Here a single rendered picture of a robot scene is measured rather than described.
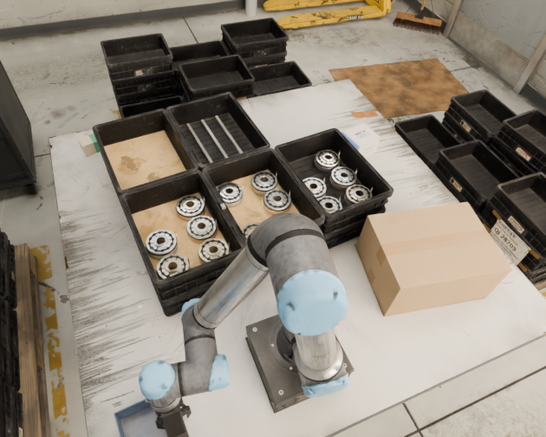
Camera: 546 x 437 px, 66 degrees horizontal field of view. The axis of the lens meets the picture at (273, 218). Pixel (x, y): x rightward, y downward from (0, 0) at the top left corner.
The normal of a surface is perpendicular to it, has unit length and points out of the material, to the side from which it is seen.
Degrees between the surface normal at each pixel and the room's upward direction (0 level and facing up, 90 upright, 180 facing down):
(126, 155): 0
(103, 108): 0
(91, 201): 0
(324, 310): 80
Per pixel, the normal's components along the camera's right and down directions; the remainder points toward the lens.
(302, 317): 0.20, 0.66
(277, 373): 0.03, -0.65
